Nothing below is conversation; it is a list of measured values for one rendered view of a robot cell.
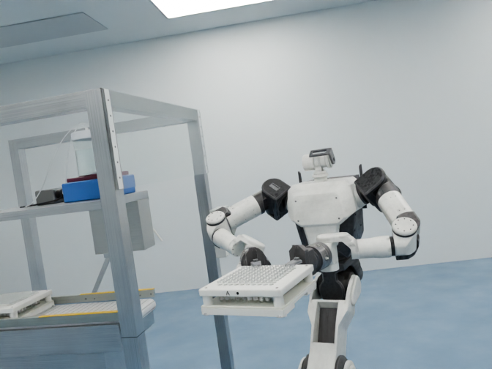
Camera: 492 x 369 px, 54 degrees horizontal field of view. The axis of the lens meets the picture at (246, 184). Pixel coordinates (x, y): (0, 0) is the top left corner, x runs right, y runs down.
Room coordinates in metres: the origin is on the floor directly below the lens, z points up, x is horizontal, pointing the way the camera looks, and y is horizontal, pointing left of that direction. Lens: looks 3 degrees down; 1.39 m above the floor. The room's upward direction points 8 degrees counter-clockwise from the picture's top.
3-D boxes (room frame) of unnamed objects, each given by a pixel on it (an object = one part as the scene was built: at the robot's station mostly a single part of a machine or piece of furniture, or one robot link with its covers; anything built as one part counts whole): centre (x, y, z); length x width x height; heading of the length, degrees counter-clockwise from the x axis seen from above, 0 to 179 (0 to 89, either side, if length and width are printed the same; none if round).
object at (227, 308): (1.33, 0.00, 1.01); 0.24 x 0.24 x 0.02; 62
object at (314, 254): (1.49, -0.16, 1.05); 0.12 x 0.10 x 0.13; 144
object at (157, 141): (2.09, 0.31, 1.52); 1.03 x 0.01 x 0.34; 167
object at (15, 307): (1.94, 1.03, 0.95); 0.25 x 0.24 x 0.02; 167
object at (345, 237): (1.59, -0.28, 1.06); 0.13 x 0.07 x 0.09; 80
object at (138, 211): (1.95, 0.53, 1.20); 0.22 x 0.11 x 0.20; 77
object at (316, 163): (1.89, -0.29, 1.34); 0.10 x 0.07 x 0.09; 62
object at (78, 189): (1.87, 0.56, 1.37); 0.21 x 0.20 x 0.09; 167
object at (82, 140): (1.86, 0.57, 1.51); 0.15 x 0.15 x 0.19
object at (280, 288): (1.33, 0.00, 1.06); 0.25 x 0.24 x 0.02; 152
